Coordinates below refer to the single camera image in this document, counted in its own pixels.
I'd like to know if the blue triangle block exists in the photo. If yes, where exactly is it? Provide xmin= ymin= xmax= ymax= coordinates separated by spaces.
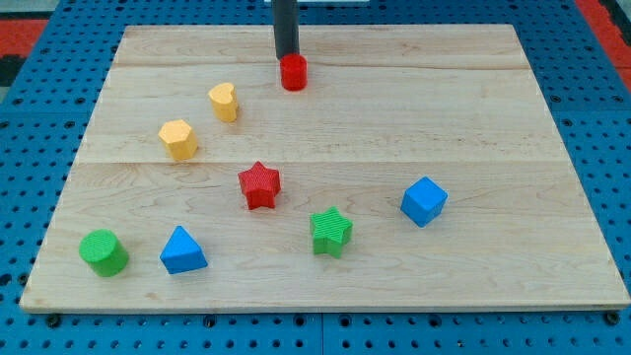
xmin=160 ymin=226 xmax=208 ymax=274

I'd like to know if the green cylinder block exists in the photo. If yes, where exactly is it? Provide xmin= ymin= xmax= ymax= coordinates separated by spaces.
xmin=79 ymin=229 xmax=129 ymax=277

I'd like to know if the yellow hexagon block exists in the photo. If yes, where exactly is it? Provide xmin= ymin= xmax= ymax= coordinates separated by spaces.
xmin=158 ymin=119 xmax=198 ymax=161

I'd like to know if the light wooden board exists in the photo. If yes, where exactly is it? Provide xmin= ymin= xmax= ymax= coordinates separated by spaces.
xmin=20 ymin=25 xmax=630 ymax=314

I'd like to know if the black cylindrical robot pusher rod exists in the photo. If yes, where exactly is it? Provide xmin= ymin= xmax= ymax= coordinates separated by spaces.
xmin=271 ymin=0 xmax=300 ymax=60

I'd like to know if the blue cube block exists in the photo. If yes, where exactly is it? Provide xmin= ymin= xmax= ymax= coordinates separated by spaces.
xmin=400 ymin=177 xmax=449 ymax=228

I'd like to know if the red cylinder block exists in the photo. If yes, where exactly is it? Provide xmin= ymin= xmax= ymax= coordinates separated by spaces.
xmin=280 ymin=53 xmax=308 ymax=91

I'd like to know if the yellow heart block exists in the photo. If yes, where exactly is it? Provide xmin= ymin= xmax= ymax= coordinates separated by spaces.
xmin=208 ymin=82 xmax=239 ymax=123

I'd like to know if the red star block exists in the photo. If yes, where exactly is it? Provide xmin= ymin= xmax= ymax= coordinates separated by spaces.
xmin=238 ymin=162 xmax=281 ymax=210

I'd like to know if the green star block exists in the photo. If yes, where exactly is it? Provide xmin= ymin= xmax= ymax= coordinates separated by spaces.
xmin=310 ymin=206 xmax=353 ymax=258

